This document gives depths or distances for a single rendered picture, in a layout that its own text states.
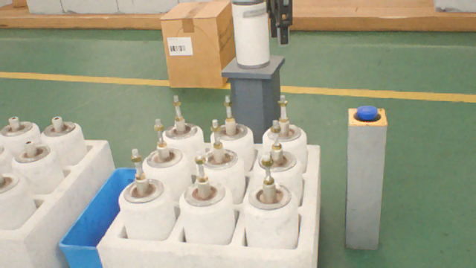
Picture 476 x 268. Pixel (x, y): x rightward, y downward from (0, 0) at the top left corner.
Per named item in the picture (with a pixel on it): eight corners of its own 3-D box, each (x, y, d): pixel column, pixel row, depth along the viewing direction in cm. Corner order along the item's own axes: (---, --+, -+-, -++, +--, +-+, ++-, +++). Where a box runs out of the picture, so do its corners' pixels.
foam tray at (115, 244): (175, 199, 125) (165, 141, 116) (320, 205, 117) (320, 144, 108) (117, 315, 91) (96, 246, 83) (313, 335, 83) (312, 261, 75)
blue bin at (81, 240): (125, 204, 124) (115, 167, 119) (163, 205, 122) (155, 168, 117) (70, 288, 99) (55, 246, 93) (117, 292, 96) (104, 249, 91)
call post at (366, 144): (344, 228, 108) (348, 109, 94) (375, 229, 107) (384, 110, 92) (344, 249, 102) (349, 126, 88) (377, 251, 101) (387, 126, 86)
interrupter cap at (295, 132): (297, 144, 95) (297, 141, 95) (262, 141, 98) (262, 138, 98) (305, 128, 102) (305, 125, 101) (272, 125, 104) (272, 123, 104)
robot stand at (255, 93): (245, 141, 150) (237, 54, 135) (288, 146, 145) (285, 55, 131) (230, 165, 138) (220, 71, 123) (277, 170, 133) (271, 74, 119)
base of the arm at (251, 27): (243, 57, 132) (238, -2, 124) (274, 58, 129) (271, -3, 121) (232, 68, 125) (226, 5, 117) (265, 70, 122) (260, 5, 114)
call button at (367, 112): (355, 114, 92) (356, 105, 91) (376, 114, 91) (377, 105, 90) (356, 123, 89) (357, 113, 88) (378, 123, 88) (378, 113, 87)
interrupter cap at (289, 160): (304, 160, 90) (304, 157, 89) (280, 177, 85) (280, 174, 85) (274, 149, 95) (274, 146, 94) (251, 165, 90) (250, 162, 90)
